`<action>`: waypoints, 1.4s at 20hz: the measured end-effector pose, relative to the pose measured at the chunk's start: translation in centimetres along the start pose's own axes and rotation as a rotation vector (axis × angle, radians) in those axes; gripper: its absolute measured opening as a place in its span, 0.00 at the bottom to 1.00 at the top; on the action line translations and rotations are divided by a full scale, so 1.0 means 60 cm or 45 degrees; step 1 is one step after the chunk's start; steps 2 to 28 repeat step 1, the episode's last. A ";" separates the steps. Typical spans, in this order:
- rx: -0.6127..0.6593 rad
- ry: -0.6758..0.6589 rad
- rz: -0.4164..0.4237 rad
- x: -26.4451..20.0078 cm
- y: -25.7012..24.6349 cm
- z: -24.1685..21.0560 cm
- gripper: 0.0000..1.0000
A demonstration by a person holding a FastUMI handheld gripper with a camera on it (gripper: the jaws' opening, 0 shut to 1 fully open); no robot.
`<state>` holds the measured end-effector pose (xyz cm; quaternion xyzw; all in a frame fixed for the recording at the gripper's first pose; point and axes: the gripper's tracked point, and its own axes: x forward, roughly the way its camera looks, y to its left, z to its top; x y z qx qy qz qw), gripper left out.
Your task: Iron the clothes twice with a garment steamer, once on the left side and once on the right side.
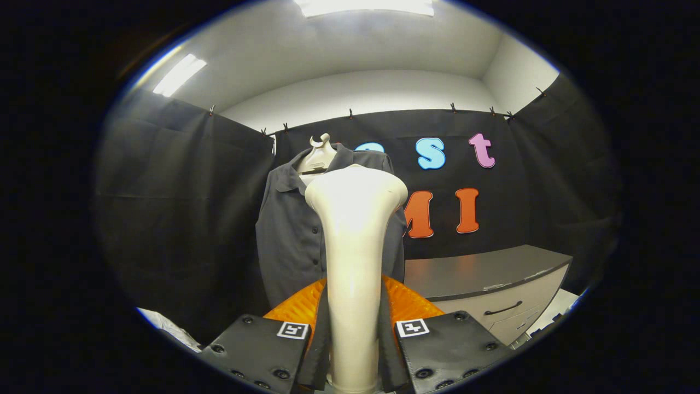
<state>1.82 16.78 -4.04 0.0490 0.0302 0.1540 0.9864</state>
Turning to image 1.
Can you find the beige clothes hanger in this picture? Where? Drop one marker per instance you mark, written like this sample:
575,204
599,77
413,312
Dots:
320,156

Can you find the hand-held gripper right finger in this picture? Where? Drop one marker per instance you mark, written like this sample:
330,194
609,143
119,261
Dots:
389,355

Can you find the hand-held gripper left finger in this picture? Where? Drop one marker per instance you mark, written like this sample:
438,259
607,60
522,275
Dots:
321,355

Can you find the narrow ceiling light panel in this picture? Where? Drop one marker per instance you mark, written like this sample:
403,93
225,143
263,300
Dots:
179,75

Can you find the grey button shirt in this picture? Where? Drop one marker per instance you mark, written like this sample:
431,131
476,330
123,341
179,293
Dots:
290,235

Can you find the white plastic sheet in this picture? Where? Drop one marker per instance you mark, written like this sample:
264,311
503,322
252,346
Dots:
172,328

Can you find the row of black clips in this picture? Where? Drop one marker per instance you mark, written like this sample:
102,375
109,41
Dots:
453,107

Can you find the black backdrop cloth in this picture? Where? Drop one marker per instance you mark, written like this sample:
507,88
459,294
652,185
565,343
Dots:
180,219

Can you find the large ceiling light panel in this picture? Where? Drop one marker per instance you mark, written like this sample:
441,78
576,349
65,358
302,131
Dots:
363,6

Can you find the white garment steamer head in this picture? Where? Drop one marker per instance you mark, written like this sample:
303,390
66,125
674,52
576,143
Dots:
355,246

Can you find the grey cabinet with dark top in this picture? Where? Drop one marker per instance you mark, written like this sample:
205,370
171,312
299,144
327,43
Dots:
481,273

